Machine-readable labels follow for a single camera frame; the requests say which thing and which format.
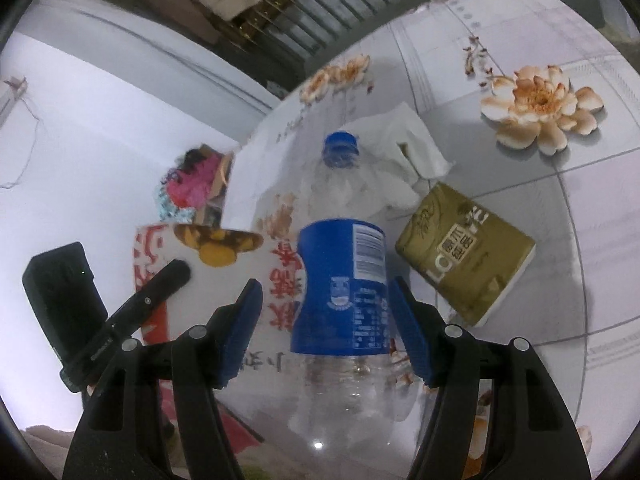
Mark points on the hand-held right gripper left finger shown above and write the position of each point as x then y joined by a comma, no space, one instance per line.
242,330

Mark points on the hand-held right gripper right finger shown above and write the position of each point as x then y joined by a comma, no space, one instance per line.
412,335

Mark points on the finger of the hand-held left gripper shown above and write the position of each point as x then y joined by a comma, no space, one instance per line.
160,285

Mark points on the white red printed bag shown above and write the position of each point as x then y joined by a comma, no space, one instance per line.
210,285

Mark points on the clear bottle with blue label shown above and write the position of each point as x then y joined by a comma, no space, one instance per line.
345,285

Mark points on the gold tissue pack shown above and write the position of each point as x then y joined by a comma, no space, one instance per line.
460,255

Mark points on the pink patterned bag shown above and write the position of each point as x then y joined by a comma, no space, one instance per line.
192,185

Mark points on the floral tablecloth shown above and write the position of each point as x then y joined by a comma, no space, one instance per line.
500,185

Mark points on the crumpled white tissue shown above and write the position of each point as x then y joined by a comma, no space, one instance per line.
395,135

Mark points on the metal railing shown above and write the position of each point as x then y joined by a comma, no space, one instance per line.
325,5

